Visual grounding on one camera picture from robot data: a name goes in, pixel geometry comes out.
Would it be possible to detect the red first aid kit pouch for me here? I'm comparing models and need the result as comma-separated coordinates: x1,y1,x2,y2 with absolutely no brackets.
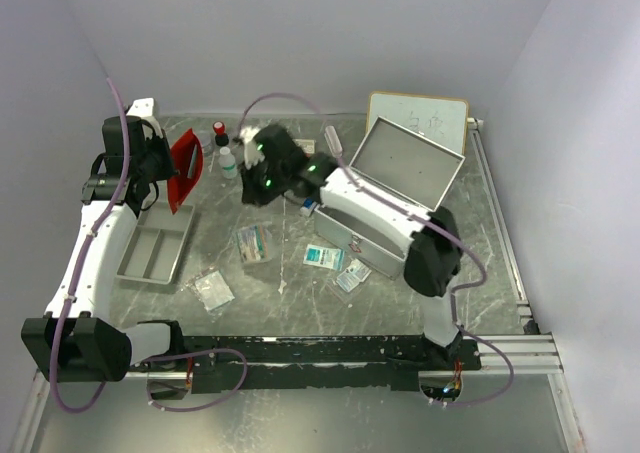
167,129,204,214

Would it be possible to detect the teal bandage packet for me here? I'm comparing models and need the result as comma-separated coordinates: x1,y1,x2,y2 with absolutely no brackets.
235,224,273,265

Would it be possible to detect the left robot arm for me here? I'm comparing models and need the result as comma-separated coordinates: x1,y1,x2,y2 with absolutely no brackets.
21,113,178,382

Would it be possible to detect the white red medicine box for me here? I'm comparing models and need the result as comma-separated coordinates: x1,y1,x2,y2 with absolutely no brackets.
294,139,316,156

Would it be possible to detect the clear lidded plastic cup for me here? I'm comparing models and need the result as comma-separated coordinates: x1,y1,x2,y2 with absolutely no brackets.
196,130,214,156

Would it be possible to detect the cotton swab stick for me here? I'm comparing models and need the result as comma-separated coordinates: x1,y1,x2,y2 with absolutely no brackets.
208,151,216,173

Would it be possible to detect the black bottle red cap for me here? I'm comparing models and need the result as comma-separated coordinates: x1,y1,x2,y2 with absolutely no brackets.
212,121,230,148

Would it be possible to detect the grey plastic divided tray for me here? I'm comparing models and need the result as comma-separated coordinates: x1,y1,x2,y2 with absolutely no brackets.
116,201,195,285

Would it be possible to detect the clear bag of gauze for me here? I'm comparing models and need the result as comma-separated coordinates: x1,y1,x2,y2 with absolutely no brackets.
186,268,235,315

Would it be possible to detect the white blue tube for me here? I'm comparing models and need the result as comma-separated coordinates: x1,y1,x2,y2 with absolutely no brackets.
299,198,318,217

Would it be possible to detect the teal white wipes packet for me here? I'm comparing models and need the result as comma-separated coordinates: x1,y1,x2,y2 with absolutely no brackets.
303,244,345,271

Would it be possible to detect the blue white sachet packet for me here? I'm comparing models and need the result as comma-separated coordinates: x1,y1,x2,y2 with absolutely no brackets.
335,259,371,293

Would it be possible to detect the grey metal case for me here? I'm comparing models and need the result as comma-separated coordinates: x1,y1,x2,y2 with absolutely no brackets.
314,117,465,279

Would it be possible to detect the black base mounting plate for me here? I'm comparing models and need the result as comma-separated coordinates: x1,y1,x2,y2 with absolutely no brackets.
125,333,482,395

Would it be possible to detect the small whiteboard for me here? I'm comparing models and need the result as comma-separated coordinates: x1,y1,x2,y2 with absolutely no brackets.
365,91,470,154

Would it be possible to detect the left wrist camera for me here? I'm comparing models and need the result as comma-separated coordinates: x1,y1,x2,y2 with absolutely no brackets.
126,97,163,136

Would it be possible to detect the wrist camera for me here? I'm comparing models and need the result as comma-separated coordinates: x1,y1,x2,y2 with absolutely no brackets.
237,126,264,170
126,97,163,136

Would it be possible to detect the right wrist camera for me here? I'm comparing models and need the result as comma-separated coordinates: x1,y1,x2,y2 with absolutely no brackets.
237,126,264,170

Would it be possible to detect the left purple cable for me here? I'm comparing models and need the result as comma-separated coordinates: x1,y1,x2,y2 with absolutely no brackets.
47,76,249,413

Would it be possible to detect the purple cable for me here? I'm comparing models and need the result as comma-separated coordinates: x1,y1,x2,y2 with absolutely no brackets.
47,76,249,413
238,92,516,408

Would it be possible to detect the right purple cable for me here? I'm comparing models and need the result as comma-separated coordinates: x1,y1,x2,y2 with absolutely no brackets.
238,92,516,408

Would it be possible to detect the aluminium frame rail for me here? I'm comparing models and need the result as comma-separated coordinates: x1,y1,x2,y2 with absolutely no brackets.
35,335,564,379

